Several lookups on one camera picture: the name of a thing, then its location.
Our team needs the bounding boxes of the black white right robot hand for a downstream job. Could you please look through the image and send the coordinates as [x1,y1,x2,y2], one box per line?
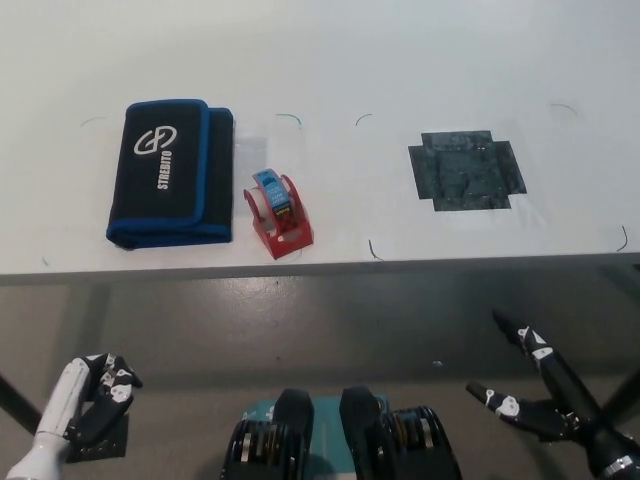
[465,309,632,474]

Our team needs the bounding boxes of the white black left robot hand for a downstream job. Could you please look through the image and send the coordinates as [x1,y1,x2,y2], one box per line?
[35,352,144,450]

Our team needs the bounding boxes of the red tape dispenser blue label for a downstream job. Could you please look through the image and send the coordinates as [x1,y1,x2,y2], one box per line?
[242,168,315,261]

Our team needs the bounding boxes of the black tape patch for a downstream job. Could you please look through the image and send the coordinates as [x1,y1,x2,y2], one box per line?
[406,129,529,214]

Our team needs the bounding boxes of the black perforated floor plate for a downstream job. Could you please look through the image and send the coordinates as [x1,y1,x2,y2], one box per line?
[63,412,129,463]

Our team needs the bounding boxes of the black pouch blue trim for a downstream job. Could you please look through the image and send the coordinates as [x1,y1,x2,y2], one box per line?
[104,98,236,251]

